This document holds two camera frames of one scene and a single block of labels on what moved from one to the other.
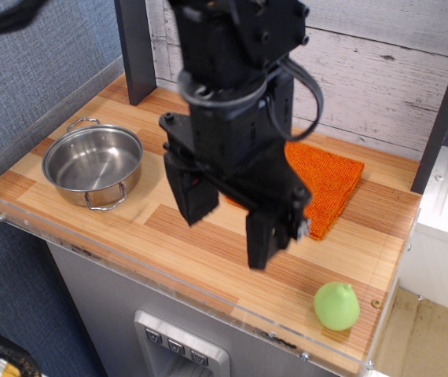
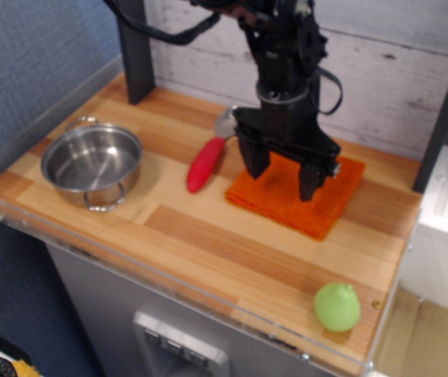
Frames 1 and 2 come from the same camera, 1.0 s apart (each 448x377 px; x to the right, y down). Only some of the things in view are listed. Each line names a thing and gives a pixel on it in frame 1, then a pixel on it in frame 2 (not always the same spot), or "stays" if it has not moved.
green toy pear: (336, 305) stays
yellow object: (11, 371) -> (25, 370)
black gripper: (243, 155) -> (290, 127)
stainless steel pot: (93, 161) stays
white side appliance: (438, 265) stays
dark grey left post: (136, 39) stays
